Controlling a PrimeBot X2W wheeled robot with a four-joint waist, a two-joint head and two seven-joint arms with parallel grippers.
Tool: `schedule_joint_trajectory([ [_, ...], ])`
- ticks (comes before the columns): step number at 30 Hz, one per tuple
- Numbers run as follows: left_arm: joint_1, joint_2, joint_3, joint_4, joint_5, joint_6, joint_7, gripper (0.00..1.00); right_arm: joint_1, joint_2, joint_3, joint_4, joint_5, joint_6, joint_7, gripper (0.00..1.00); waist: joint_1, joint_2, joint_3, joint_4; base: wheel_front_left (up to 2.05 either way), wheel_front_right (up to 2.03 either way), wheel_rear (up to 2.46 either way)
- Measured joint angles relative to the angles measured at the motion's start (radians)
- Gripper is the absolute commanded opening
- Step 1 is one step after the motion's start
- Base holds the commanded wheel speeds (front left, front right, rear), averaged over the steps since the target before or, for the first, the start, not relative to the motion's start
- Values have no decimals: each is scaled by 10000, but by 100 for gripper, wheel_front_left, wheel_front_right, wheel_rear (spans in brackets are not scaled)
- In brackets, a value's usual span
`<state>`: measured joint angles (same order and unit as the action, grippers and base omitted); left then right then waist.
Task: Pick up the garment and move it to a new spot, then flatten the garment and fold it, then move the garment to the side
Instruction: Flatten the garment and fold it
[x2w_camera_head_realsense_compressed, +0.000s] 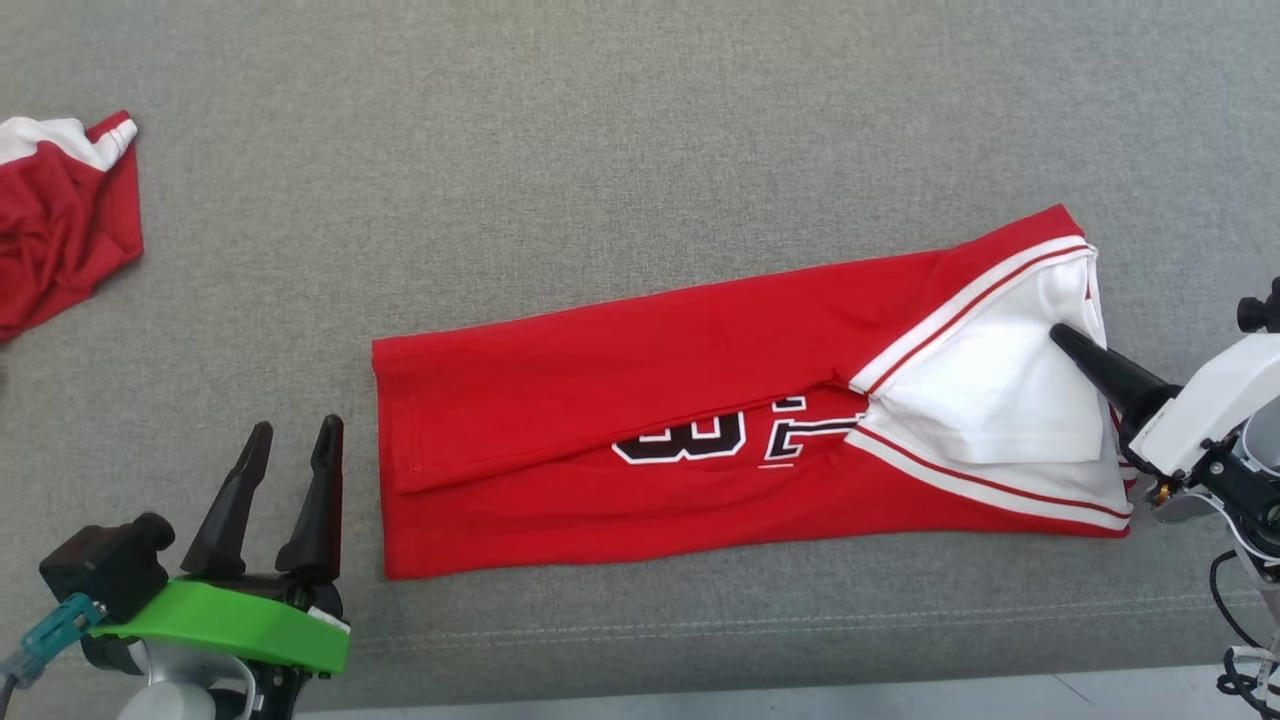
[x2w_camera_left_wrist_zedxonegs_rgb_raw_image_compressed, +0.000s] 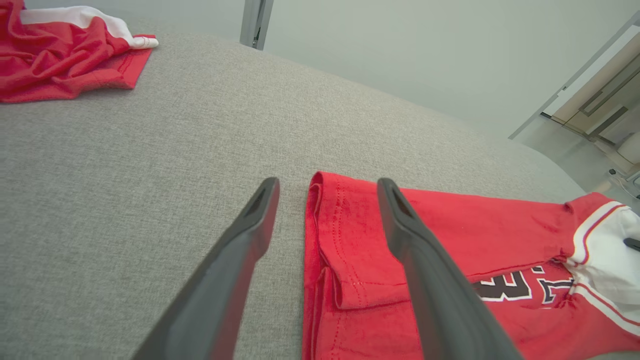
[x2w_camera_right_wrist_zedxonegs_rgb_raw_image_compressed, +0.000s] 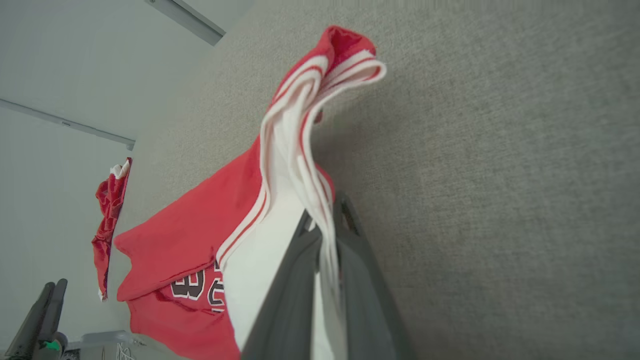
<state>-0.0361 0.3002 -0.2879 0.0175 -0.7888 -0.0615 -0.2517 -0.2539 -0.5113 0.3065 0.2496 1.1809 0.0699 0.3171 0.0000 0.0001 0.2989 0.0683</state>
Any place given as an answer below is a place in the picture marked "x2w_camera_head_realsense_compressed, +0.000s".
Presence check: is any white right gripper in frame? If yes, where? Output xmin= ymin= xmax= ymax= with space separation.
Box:
xmin=1049 ymin=322 xmax=1280 ymax=477

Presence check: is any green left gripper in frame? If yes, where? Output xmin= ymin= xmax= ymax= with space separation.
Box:
xmin=90 ymin=415 xmax=352 ymax=675

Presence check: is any red white-lined basketball jersey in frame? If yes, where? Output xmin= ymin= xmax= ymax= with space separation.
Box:
xmin=371 ymin=204 xmax=1137 ymax=582

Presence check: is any red shorts white side stripe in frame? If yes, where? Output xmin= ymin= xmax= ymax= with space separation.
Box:
xmin=0 ymin=110 xmax=145 ymax=344

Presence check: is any teal plug camera cable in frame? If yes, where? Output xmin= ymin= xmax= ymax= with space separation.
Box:
xmin=1208 ymin=548 xmax=1280 ymax=720
xmin=0 ymin=592 xmax=107 ymax=693

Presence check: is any white cable label tag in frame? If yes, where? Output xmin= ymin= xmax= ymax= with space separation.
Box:
xmin=1220 ymin=645 xmax=1278 ymax=693

